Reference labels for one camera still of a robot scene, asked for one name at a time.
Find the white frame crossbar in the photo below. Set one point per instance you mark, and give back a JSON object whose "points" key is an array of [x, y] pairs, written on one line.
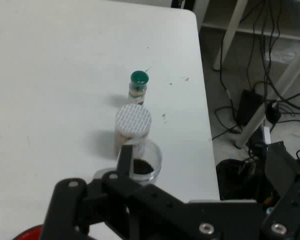
{"points": [[255, 32]]}

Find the spice jar with silver lid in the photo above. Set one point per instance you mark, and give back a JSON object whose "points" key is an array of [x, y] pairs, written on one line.
{"points": [[133, 120]]}

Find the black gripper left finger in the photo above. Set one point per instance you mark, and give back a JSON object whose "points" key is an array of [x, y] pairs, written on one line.
{"points": [[65, 205]]}

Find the white slanted frame leg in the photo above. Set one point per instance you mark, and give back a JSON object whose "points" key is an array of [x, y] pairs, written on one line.
{"points": [[272, 95], [231, 35]]}

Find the black plug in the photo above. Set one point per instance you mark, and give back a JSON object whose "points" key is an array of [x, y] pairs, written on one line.
{"points": [[273, 113]]}

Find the clear jar of black seeds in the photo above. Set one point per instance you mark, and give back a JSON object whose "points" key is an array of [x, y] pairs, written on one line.
{"points": [[152, 160]]}

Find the black bag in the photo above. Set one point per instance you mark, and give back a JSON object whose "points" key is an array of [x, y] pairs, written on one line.
{"points": [[235, 180]]}

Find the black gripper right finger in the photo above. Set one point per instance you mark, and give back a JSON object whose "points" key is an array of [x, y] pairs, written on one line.
{"points": [[290, 200]]}

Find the black power adapter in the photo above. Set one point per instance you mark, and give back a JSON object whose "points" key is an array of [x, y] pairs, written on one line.
{"points": [[250, 107]]}

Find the red bowl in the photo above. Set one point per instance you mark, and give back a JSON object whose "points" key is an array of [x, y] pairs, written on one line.
{"points": [[30, 233]]}

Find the small spice bottle green cap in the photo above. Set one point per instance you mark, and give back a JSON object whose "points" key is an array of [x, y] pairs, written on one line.
{"points": [[139, 77]]}

